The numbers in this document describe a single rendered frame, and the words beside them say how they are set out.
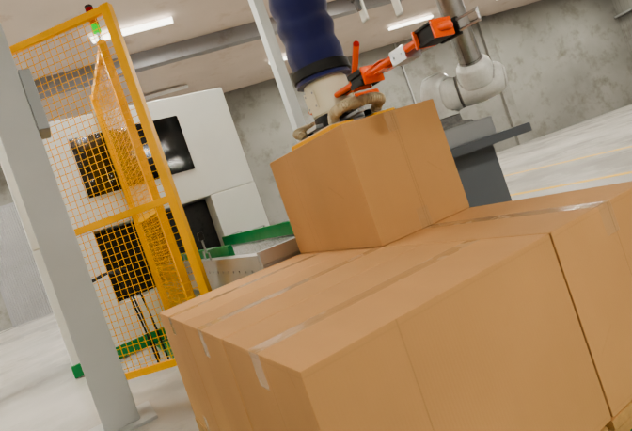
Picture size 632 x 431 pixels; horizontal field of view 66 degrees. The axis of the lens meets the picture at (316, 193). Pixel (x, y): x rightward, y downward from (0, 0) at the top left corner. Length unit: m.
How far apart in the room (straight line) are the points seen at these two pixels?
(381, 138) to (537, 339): 0.81
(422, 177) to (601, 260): 0.65
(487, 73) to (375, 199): 1.01
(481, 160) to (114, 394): 2.04
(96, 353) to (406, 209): 1.66
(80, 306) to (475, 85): 2.09
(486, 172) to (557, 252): 1.30
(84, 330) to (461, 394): 1.99
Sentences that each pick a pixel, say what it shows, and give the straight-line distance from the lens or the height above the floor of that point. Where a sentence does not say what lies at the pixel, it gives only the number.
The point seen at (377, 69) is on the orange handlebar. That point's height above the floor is 1.07.
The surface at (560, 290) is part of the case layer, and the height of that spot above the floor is 0.43.
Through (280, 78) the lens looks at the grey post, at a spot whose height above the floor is 2.06.
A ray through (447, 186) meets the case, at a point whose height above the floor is 0.64.
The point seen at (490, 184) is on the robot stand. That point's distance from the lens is 2.36.
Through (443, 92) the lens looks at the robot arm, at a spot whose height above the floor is 1.01.
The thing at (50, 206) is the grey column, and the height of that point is 1.11.
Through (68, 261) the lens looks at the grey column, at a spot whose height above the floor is 0.84.
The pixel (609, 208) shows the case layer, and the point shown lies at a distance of 1.26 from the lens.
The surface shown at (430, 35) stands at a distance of 1.40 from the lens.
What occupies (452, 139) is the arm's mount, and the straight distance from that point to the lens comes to 2.25.
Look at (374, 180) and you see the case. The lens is 1.53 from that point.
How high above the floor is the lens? 0.78
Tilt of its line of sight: 1 degrees down
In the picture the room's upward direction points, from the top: 19 degrees counter-clockwise
